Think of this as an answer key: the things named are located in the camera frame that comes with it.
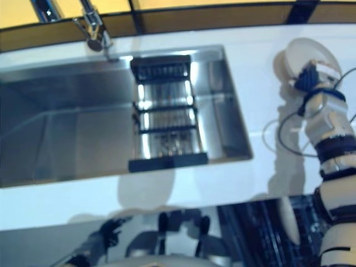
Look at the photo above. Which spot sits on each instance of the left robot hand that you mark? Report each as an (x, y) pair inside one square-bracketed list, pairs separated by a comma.
[(112, 231)]

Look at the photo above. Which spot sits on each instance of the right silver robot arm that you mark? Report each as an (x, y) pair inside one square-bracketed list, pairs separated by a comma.
[(331, 130)]

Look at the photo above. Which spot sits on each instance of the open dishwasher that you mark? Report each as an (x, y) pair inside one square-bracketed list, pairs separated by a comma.
[(250, 236)]

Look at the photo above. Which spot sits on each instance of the beige robot torso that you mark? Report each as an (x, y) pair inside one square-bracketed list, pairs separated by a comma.
[(167, 262)]

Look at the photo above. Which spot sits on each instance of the black sink dish rack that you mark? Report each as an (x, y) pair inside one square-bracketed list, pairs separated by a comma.
[(167, 162)]

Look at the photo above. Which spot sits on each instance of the stainless steel sink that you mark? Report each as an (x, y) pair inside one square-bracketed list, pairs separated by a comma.
[(69, 119)]

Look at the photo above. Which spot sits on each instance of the chrome kitchen faucet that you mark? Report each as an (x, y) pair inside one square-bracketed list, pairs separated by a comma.
[(91, 19)]

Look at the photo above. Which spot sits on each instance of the black window frame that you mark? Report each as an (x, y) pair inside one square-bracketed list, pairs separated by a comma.
[(300, 11)]

